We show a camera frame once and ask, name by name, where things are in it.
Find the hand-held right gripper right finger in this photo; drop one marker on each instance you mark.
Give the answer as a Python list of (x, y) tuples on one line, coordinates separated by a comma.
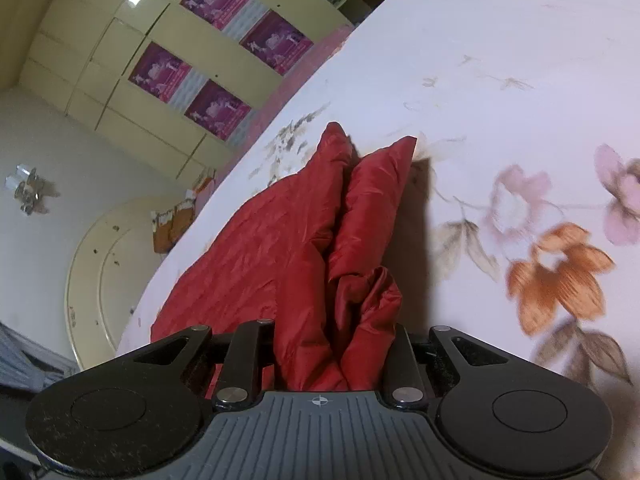
[(407, 360)]

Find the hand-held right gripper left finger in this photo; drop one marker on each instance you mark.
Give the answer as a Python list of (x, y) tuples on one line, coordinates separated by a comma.
[(255, 350)]

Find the red puffer jacket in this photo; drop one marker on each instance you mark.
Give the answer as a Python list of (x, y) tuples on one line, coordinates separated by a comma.
[(280, 240)]

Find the cream round board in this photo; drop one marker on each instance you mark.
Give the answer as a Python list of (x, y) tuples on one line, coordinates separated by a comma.
[(95, 270)]

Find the blue grey curtain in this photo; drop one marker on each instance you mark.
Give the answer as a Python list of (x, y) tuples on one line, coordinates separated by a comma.
[(30, 355)]

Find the pink striped blanket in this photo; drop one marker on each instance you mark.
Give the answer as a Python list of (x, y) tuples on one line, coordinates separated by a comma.
[(300, 72)]

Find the floral white bed sheet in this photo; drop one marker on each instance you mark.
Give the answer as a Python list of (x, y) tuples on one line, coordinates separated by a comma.
[(500, 60)]

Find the cream wardrobe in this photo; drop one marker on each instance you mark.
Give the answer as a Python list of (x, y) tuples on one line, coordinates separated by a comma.
[(100, 60)]

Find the silver wall lamp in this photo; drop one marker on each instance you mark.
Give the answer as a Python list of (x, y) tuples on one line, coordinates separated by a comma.
[(29, 189)]

